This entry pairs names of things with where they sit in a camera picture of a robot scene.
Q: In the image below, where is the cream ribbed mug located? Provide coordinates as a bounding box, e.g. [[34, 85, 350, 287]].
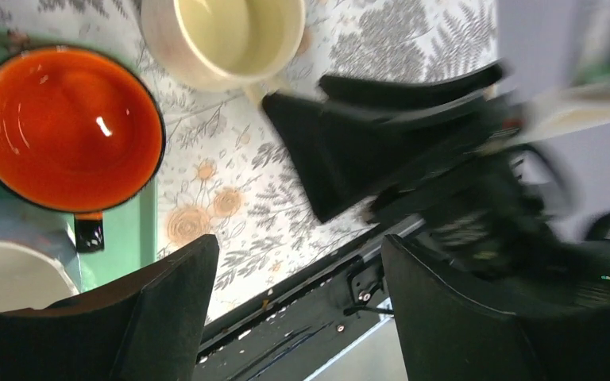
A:
[[140, 0, 307, 105]]

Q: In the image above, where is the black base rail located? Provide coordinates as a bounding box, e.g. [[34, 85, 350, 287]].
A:
[[194, 217, 422, 380]]

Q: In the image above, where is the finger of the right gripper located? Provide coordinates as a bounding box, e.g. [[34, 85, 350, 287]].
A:
[[319, 61, 505, 110], [261, 93, 489, 222]]

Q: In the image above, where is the floral tablecloth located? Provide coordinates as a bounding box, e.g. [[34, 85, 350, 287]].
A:
[[0, 1, 498, 320]]

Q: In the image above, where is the orange mug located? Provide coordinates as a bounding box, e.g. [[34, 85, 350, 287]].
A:
[[0, 45, 166, 253]]

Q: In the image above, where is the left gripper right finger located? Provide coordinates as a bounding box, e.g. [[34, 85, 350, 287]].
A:
[[381, 235, 610, 380]]

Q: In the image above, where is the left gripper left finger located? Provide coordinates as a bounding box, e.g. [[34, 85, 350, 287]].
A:
[[0, 234, 219, 381]]

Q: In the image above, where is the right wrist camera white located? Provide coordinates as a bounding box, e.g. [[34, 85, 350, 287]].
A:
[[511, 84, 610, 145]]

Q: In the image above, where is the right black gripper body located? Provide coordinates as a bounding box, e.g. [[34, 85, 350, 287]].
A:
[[365, 131, 610, 306]]

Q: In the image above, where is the light blue faceted mug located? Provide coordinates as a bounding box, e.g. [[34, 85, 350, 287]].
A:
[[0, 199, 83, 313]]

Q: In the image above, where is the green floral tray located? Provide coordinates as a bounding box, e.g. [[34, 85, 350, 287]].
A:
[[0, 28, 156, 292]]

